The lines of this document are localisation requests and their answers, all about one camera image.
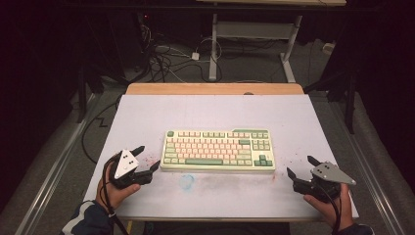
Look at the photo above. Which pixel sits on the person's right hand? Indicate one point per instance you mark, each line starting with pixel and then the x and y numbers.
pixel 342 209

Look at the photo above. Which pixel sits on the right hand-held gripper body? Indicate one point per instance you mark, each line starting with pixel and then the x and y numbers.
pixel 329 173

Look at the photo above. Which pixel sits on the white-framed desk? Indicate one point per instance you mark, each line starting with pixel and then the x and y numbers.
pixel 213 49

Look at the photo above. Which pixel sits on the person's left hand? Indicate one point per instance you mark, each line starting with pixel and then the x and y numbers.
pixel 114 194

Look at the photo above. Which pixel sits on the black metal stand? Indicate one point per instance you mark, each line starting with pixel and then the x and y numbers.
pixel 350 104
pixel 81 98

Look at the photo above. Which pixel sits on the aluminium floor rail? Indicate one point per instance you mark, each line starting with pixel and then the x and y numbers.
pixel 49 186
pixel 375 189

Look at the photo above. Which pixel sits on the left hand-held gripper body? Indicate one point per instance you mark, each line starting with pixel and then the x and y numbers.
pixel 125 164

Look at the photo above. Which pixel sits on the cream pink green keyboard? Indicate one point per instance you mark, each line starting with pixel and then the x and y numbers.
pixel 208 151

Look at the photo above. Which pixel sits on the white power adapter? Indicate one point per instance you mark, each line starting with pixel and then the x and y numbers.
pixel 195 56

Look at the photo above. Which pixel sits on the white table cover sheet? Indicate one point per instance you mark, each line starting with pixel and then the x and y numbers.
pixel 212 111

